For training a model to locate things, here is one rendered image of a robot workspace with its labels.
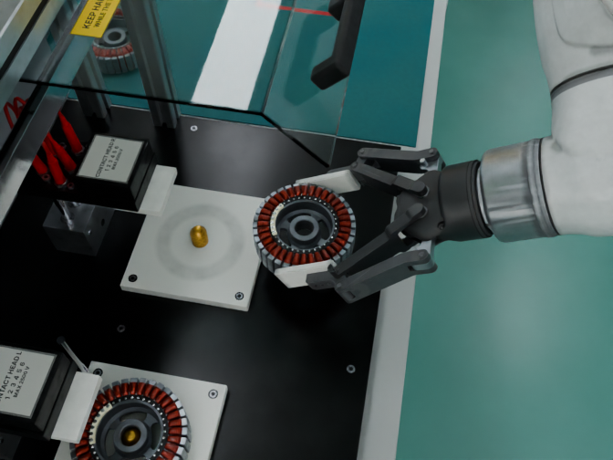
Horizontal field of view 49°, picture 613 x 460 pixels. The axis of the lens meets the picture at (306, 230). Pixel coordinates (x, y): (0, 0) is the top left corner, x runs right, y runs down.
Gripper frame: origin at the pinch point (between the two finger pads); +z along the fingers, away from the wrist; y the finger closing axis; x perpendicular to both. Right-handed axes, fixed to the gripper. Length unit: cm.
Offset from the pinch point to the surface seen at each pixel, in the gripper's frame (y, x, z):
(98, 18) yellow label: 4.4, 29.0, 5.5
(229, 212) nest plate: 4.9, 0.0, 12.1
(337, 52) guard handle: 4.1, 18.0, -12.8
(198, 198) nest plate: 6.2, 2.2, 15.7
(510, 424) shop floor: 12, -94, 5
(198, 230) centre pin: 0.0, 3.5, 12.7
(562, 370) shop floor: 27, -100, -4
